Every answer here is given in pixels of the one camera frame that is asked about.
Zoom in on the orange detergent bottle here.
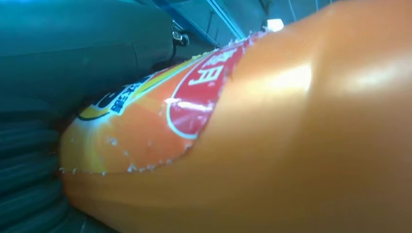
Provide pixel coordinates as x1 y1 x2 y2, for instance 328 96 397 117
58 0 412 233

